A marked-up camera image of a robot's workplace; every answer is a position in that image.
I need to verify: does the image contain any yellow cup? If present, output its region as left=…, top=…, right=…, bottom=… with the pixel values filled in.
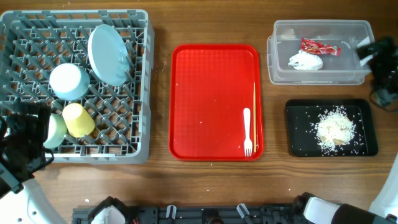
left=62, top=103, right=95, bottom=138

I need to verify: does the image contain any white tissue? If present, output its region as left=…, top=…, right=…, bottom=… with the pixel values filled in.
left=288, top=50, right=323, bottom=70

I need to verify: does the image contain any wooden chopstick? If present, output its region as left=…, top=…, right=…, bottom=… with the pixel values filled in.
left=253, top=82, right=257, bottom=154

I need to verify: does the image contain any white label in bin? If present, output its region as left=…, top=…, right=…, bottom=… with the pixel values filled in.
left=357, top=36, right=373, bottom=67

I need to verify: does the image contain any pile of rice waste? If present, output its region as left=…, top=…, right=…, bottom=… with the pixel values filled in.
left=305, top=105, right=365, bottom=157

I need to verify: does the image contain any white plastic fork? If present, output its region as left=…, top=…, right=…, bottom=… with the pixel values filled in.
left=243, top=108, right=253, bottom=157

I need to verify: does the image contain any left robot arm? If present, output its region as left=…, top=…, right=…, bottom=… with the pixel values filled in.
left=1, top=101, right=65, bottom=223

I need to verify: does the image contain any red plastic tray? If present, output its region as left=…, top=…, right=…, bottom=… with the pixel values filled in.
left=169, top=44, right=264, bottom=161

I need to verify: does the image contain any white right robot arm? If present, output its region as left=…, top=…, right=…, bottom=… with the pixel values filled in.
left=292, top=37, right=397, bottom=224

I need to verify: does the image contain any red snack wrapper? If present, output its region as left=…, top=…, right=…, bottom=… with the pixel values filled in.
left=300, top=38, right=341, bottom=57

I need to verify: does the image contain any grey dishwasher rack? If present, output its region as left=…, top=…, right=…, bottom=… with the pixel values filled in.
left=1, top=9, right=155, bottom=164

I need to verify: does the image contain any black waste tray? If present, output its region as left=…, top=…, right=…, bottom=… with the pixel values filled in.
left=285, top=99, right=378, bottom=157

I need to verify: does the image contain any light blue plate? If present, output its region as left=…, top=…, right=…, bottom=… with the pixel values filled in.
left=88, top=24, right=129, bottom=86

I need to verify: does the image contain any clear plastic waste bin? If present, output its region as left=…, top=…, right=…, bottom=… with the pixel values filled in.
left=267, top=19, right=374, bottom=85

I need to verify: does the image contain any light blue bowl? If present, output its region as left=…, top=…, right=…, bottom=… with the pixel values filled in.
left=49, top=63, right=90, bottom=101

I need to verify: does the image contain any green saucer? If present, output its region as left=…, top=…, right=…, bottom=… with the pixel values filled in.
left=44, top=113, right=67, bottom=149

